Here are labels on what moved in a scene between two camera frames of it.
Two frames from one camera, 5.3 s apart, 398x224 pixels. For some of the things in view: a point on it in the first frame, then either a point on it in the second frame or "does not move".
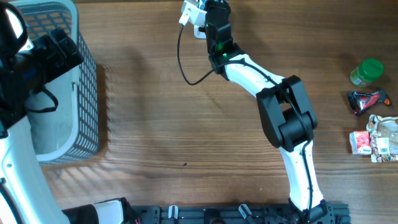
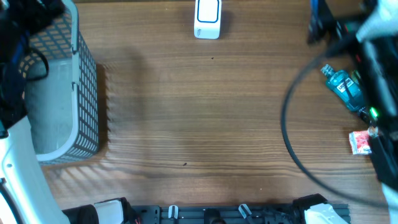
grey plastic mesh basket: [71, 131] does not move
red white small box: [360, 142] does not move
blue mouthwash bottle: [203, 6] to [345, 86]
